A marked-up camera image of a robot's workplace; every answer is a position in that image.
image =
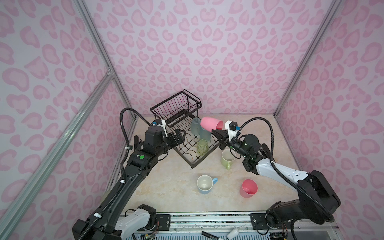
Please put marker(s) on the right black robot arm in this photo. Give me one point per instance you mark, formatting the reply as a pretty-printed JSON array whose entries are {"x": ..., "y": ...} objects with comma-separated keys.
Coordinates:
[{"x": 317, "y": 201}]

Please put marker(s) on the teal frosted tumbler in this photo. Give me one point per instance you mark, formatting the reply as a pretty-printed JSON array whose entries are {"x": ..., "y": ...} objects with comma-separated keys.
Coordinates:
[
  {"x": 205, "y": 135},
  {"x": 196, "y": 126}
]

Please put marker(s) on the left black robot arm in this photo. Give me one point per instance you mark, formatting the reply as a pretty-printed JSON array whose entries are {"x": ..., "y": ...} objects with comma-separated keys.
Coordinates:
[{"x": 141, "y": 156}]

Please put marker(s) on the green transparent cup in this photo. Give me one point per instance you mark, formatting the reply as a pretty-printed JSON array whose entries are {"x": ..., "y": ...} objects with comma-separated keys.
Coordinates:
[{"x": 202, "y": 147}]

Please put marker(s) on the black stapler right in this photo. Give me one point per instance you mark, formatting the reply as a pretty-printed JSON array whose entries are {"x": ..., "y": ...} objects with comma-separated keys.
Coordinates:
[{"x": 266, "y": 151}]

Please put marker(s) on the white small bottle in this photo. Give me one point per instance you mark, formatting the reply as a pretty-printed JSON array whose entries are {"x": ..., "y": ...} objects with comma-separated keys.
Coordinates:
[{"x": 232, "y": 234}]

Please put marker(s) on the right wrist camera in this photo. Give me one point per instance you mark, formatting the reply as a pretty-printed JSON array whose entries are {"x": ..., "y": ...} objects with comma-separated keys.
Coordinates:
[{"x": 233, "y": 129}]

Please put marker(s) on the light green mug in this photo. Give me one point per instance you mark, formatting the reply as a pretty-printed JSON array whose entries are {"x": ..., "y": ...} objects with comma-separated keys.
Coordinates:
[{"x": 227, "y": 159}]

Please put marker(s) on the blue mug white inside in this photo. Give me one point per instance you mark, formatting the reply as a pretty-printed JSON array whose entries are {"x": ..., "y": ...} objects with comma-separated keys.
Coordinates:
[{"x": 205, "y": 184}]

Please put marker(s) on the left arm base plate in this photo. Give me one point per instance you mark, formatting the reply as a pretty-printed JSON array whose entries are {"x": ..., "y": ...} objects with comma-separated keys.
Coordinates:
[{"x": 161, "y": 222}]

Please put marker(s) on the pink cup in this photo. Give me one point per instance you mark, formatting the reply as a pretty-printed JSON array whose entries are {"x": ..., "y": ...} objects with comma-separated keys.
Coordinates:
[
  {"x": 210, "y": 124},
  {"x": 248, "y": 188}
]

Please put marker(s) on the black wire dish rack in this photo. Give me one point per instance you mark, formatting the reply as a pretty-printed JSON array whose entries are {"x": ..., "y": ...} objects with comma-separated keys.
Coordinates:
[{"x": 178, "y": 111}]

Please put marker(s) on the black marker pen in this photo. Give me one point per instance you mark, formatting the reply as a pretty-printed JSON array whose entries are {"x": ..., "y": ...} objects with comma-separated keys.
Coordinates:
[{"x": 210, "y": 236}]

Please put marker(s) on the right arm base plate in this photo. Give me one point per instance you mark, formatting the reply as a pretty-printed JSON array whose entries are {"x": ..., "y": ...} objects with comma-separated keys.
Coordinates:
[{"x": 263, "y": 222}]

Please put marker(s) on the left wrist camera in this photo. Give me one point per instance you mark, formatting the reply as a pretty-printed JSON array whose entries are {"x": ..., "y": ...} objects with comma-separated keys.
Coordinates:
[{"x": 162, "y": 123}]

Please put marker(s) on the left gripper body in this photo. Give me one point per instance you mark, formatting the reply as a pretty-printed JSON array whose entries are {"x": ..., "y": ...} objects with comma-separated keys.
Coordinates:
[{"x": 167, "y": 143}]

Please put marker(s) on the black stapler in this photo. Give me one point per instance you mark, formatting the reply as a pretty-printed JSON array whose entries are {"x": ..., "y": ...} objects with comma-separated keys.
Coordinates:
[
  {"x": 266, "y": 151},
  {"x": 137, "y": 141}
]

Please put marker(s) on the black stapler left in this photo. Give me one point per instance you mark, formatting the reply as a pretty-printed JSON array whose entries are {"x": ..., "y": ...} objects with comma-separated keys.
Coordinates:
[{"x": 137, "y": 141}]

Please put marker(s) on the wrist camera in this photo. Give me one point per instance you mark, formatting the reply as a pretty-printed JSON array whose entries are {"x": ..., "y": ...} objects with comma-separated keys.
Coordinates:
[
  {"x": 233, "y": 129},
  {"x": 162, "y": 123}
]

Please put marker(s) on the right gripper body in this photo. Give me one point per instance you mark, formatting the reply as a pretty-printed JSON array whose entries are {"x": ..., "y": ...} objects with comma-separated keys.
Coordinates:
[{"x": 237, "y": 146}]

